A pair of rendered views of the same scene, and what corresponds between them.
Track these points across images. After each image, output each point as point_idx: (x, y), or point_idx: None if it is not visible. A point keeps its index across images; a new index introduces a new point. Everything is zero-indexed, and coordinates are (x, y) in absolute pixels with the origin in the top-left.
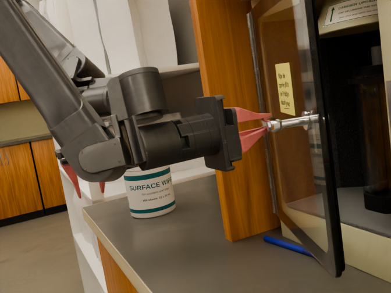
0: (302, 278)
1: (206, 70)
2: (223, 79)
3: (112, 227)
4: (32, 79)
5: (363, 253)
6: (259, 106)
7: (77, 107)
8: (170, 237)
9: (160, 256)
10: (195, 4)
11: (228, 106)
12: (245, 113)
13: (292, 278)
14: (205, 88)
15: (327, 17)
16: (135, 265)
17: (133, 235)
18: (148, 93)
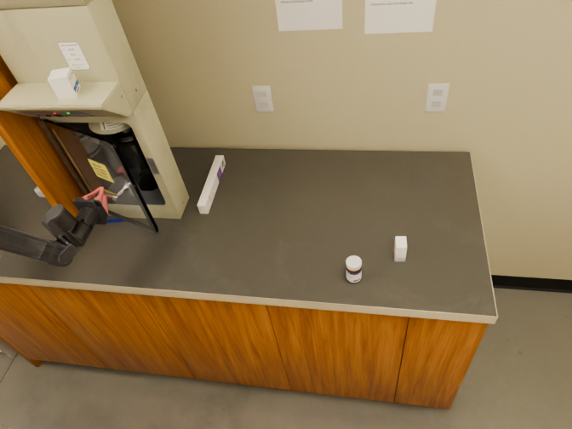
0: (134, 235)
1: (26, 159)
2: (36, 157)
3: None
4: (13, 245)
5: (152, 212)
6: (66, 164)
7: (43, 243)
8: None
9: (48, 264)
10: (1, 127)
11: (45, 170)
12: (101, 198)
13: (130, 237)
14: (27, 168)
15: (100, 126)
16: (42, 277)
17: (3, 262)
18: (70, 220)
